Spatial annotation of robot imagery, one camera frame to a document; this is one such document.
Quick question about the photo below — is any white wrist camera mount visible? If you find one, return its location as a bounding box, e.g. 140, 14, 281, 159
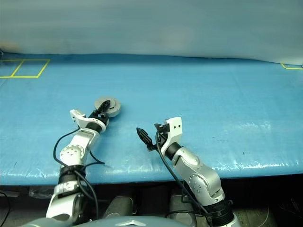
69, 109, 101, 130
160, 116, 183, 154

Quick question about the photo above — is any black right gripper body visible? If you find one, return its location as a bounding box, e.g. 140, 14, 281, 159
153, 123, 170, 152

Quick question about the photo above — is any grey rounded shape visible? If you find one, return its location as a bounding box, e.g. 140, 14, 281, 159
168, 193, 197, 220
104, 195, 134, 218

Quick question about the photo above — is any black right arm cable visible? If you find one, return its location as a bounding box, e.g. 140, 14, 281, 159
155, 131, 214, 225

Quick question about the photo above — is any silver notched motor lid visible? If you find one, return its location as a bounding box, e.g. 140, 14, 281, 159
94, 96, 121, 112

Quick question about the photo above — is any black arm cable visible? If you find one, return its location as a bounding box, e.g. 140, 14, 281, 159
53, 127, 106, 219
155, 131, 214, 225

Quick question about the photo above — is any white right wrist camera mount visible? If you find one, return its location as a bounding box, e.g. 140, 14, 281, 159
160, 116, 183, 154

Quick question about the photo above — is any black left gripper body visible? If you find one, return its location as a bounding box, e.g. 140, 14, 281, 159
89, 110, 110, 126

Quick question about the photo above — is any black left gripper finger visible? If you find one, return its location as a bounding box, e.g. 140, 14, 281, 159
96, 99, 112, 116

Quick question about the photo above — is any grey robot torso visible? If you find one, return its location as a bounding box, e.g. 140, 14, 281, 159
26, 212, 187, 227

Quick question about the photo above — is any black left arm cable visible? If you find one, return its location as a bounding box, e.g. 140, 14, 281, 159
53, 127, 106, 219

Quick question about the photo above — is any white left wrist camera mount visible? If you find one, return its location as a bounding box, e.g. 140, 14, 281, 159
69, 109, 101, 130

